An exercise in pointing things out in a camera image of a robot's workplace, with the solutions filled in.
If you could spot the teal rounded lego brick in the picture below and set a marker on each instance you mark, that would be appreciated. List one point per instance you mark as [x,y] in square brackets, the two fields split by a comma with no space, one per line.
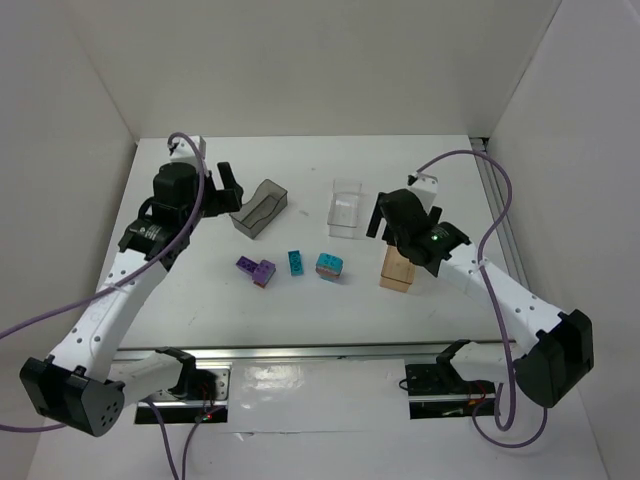
[329,262]

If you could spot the orange lego brick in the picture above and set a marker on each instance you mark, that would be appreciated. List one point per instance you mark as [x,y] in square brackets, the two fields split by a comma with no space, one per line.
[327,275]

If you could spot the amber plastic container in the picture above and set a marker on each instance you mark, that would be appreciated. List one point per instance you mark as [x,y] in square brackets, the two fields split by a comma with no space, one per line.
[397,272]

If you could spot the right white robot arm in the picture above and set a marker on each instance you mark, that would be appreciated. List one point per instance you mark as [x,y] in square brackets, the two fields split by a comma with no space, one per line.
[550,350]

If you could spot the teal flat lego brick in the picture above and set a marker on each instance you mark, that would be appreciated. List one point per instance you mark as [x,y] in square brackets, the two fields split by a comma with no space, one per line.
[295,263]

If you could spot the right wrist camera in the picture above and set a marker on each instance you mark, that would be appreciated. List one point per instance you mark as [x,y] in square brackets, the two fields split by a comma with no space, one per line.
[424,187]

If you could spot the side aluminium rail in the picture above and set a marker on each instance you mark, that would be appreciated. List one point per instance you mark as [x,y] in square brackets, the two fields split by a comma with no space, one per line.
[496,192]

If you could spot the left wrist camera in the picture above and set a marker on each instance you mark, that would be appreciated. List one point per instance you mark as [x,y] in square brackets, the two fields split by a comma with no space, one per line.
[187,149]

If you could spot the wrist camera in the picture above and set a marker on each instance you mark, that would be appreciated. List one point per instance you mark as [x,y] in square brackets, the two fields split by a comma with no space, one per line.
[424,187]
[187,149]

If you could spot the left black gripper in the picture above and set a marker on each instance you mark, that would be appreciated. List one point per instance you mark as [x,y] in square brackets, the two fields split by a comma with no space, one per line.
[220,195]

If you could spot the clear plastic container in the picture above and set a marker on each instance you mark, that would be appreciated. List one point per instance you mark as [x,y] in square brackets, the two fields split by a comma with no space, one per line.
[343,219]

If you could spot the purple rounded lego brick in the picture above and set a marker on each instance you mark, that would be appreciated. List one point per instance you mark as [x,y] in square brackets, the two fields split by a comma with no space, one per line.
[263,273]

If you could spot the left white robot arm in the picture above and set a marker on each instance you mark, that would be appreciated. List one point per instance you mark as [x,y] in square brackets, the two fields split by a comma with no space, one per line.
[76,384]

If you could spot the aluminium mounting rail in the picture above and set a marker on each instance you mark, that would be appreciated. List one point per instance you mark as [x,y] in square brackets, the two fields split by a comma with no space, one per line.
[319,352]

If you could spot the smoky grey plastic container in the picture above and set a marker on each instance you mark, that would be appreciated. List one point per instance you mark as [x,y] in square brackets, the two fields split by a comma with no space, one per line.
[268,201]

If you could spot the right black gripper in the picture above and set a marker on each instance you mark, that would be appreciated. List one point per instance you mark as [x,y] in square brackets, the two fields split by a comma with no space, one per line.
[382,218]

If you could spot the purple flat lego brick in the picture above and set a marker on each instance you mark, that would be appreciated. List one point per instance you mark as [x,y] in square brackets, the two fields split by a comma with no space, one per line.
[246,265]

